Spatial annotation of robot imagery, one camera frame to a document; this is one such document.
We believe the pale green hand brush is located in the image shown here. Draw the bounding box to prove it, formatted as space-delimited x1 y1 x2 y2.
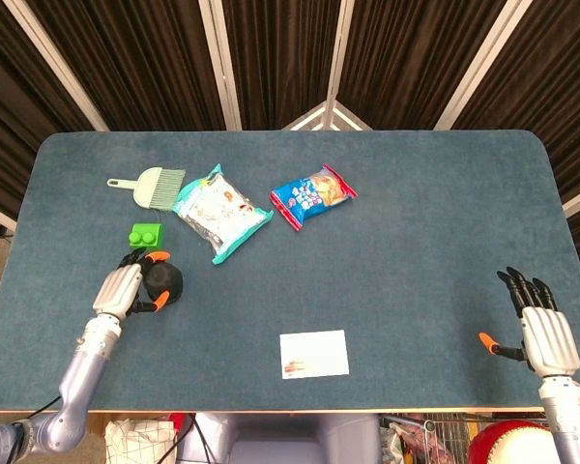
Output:
106 166 187 210

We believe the blue and red snack bag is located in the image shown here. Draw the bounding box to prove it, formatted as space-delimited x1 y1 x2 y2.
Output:
269 162 360 233

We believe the green toy building block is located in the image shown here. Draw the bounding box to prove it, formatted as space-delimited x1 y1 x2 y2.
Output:
128 222 167 251

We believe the metal wire basket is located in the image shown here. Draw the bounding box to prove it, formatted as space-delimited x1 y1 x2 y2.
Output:
380 413 552 464

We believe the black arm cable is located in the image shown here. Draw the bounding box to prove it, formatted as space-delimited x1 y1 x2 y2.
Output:
9 394 63 464

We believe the blue felt table cover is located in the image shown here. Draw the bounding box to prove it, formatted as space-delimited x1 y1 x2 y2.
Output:
0 129 580 413

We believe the white printed card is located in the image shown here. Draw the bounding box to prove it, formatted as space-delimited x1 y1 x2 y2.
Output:
278 329 351 381

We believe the colourful plastic package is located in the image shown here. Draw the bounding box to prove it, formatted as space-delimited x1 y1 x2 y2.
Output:
381 424 465 464

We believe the teal-edged clear snack bag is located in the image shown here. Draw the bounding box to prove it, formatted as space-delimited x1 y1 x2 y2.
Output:
172 163 276 266

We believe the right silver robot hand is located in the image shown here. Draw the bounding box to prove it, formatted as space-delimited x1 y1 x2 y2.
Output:
478 266 580 378

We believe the dark brown curtain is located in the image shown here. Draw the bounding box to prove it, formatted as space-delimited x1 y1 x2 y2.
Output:
0 0 580 272

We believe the black base cable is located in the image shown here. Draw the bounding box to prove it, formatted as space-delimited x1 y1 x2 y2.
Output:
161 413 209 464

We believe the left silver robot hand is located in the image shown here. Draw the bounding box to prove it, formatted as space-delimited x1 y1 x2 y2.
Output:
92 249 171 324

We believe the white triangular frame foot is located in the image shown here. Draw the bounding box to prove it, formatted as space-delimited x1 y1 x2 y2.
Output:
282 99 373 131

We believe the white checked bag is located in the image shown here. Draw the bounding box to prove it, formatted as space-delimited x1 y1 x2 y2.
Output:
104 418 178 464

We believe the black round object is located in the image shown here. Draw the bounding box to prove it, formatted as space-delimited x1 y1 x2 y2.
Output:
142 263 184 305

